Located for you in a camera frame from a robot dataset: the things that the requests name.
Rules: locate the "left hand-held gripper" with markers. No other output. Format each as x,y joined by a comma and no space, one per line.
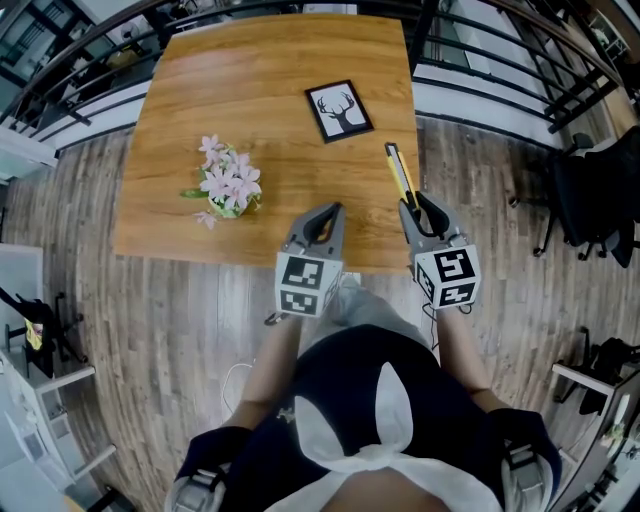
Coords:
305,280

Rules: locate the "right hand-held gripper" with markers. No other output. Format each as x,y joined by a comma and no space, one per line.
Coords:
450,275

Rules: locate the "person's right forearm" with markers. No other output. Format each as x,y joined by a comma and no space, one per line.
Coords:
462,355

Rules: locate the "person's left forearm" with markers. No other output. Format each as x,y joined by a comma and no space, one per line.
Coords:
270,365

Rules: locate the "person's grey trousers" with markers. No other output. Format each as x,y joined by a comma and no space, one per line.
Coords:
370,312

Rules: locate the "pink flowers in pot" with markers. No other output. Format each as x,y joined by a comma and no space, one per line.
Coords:
227,182

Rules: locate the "black framed deer picture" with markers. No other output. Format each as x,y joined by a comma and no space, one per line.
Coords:
339,110

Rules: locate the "person's navy and white top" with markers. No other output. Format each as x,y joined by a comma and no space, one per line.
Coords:
350,380

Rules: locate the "black chair with bag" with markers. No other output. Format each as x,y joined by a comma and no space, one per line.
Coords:
610,355

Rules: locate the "black chair with headrest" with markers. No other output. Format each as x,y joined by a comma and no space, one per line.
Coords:
42,325

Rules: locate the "yellow item on chair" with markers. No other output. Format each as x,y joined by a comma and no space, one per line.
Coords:
34,335

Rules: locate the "white shelf unit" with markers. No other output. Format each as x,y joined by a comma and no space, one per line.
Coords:
40,425

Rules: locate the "grey desk white frame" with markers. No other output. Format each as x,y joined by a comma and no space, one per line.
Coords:
600,440

